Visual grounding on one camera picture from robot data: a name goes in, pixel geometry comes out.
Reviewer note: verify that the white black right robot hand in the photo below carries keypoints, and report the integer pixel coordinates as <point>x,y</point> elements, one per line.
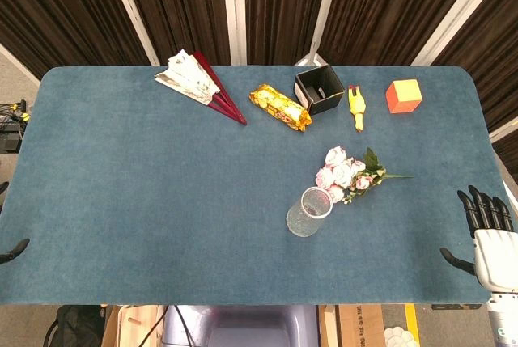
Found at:
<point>495,258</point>

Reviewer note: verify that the pink artificial flower bouquet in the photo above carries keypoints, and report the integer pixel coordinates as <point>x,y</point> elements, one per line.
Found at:
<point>342,173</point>

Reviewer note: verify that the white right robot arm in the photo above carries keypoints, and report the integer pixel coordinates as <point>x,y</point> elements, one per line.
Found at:
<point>506,318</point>

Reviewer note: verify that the textured clear glass vase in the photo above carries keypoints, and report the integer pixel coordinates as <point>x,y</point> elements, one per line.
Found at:
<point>303,221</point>

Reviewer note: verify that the brown cardboard box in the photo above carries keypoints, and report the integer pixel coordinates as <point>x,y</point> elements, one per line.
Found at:
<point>356,327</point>

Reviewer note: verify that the orange yellow cube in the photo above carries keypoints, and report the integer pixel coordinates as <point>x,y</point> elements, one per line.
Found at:
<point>402,98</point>

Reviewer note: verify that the yellow rubber chicken toy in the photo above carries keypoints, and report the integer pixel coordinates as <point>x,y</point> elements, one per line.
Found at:
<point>357,104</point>

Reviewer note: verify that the black open cardboard box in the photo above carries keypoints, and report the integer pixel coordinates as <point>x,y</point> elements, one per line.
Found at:
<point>329,102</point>

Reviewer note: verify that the lavender plastic bin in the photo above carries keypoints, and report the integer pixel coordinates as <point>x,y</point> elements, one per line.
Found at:
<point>251,327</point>

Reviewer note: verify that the golden biscuit packet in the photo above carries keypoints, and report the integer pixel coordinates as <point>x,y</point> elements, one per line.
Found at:
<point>279,106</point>

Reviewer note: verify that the blue table cloth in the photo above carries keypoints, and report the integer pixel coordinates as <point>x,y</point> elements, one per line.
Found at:
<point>162,201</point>

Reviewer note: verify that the red folding paper fan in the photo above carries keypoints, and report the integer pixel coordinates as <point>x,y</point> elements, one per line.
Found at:
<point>190,76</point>

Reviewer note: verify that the light wooden board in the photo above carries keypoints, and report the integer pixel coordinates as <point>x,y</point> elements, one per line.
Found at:
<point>137,322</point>

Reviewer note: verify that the dark brown pleated curtain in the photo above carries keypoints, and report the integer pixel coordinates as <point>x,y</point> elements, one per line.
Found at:
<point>182,7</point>

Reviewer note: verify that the black bag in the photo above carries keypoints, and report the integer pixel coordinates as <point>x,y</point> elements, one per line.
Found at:
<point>73,327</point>

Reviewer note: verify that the white partition frame post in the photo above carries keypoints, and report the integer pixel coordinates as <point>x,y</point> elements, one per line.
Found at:
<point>503,130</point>
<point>326,3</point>
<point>455,11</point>
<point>234,11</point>
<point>131,11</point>

